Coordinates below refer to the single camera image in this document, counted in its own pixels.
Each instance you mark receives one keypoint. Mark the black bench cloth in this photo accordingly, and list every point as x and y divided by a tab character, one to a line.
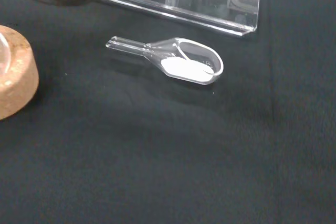
168	142

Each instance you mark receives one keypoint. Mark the clear round-bottom flask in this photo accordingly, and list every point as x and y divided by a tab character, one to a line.
4	53

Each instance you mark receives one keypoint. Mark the clear plastic funnel stand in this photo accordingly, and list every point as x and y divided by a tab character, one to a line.
210	1

